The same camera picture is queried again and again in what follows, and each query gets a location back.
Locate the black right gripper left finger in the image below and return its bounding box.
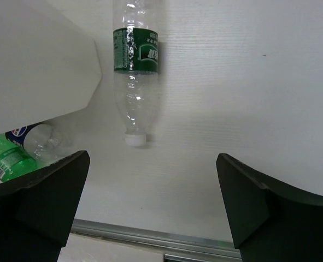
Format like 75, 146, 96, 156
0, 151, 90, 261

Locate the aluminium table edge rail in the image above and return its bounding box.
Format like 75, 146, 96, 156
72, 219, 242, 261

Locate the green plastic soda bottle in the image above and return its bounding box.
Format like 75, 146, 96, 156
0, 135, 38, 182

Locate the white translucent plastic bin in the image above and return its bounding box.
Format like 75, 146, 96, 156
0, 1, 102, 133

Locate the clear bottle blue Pepsi label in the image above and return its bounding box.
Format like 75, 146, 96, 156
5, 122, 71, 164

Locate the clear bottle dark green label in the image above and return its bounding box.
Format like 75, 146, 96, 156
113, 1, 159, 147

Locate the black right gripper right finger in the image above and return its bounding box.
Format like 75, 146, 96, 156
216, 153, 323, 261

